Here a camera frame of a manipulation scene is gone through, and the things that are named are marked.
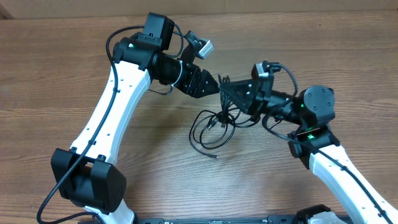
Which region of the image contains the black usb cable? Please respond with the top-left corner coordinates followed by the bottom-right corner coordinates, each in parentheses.
top-left (188, 74), bottom-right (262, 159)

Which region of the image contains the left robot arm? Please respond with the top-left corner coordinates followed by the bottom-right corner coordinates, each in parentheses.
top-left (50, 13), bottom-right (219, 223)

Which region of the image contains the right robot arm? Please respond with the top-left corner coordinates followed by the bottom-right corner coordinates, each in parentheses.
top-left (220, 78), bottom-right (397, 223)

